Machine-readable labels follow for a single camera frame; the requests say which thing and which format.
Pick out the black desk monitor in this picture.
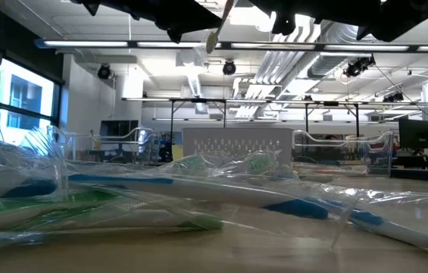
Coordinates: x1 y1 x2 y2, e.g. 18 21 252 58
398 118 428 150

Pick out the overhead light bar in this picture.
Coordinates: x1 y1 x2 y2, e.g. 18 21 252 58
35 39 428 53

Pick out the clear plastic bin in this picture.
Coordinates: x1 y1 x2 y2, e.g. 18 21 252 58
61 127 161 167
292 129 395 177

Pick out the black ceiling spotlight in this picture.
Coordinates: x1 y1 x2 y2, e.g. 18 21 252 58
343 55 376 79
97 63 112 80
222 59 237 76

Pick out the white perforated plastic basket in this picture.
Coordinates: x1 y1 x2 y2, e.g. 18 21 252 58
181 127 295 166

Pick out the blue toothbrush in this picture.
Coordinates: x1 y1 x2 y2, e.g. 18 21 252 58
0 128 69 202
300 189 428 256
65 172 353 251

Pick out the large window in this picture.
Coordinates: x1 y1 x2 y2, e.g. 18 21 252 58
0 56 63 152

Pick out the dark wide monitor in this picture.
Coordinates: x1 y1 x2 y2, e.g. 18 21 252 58
99 120 139 138

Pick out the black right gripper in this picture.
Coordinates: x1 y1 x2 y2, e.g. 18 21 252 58
249 0 428 42

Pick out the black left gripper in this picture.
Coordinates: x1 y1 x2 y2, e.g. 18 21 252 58
71 0 223 44

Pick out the green toothbrush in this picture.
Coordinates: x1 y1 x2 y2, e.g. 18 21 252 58
0 188 123 224
232 149 300 180
162 151 233 177
0 204 225 259

